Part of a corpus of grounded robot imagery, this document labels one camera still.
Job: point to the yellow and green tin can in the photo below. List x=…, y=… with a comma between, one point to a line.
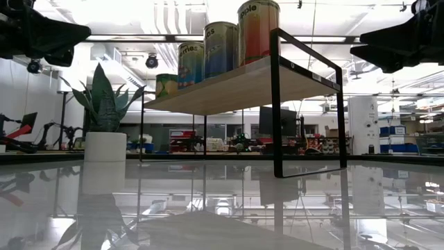
x=166, y=85

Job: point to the white cylindrical column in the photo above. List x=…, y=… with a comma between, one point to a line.
x=362, y=118

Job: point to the black aluminium table frame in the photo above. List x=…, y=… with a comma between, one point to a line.
x=41, y=157

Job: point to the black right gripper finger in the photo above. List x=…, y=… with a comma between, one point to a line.
x=385, y=57
x=395, y=34

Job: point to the wooden shelf with black frame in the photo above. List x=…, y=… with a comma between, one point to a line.
x=243, y=90

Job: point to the blue storage bin stack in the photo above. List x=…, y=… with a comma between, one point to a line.
x=397, y=148

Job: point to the black ceiling spot lamp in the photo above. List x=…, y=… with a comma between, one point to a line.
x=34, y=66
x=151, y=62

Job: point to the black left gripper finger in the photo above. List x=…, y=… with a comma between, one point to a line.
x=62, y=30
x=66, y=43

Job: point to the red tool cabinet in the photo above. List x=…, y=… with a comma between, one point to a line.
x=182, y=133

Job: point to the berries label tin can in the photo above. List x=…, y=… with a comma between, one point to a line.
x=190, y=66

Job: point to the artificial plant in white pot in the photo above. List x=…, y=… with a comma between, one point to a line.
x=104, y=146

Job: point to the black background robot arm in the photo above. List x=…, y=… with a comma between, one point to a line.
x=66, y=132

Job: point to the large black monitor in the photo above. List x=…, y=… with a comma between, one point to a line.
x=290, y=121

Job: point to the peas label tin can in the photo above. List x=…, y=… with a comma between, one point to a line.
x=220, y=52

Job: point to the small black tilted monitor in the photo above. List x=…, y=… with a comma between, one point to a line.
x=29, y=119

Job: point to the apple label tin can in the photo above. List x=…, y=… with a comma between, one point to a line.
x=258, y=34

